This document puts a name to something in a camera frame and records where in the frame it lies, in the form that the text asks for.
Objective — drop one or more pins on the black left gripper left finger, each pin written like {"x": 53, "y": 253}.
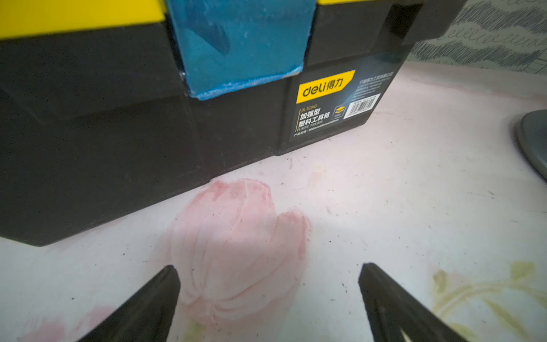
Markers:
{"x": 146, "y": 316}

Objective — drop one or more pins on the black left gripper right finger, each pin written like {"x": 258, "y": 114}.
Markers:
{"x": 394, "y": 314}

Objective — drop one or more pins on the grey monitor stand base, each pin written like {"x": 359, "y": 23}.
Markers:
{"x": 531, "y": 136}

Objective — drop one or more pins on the floral pink table mat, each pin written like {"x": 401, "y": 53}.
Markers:
{"x": 433, "y": 189}

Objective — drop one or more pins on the yellow black plastic toolbox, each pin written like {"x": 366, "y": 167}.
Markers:
{"x": 109, "y": 107}

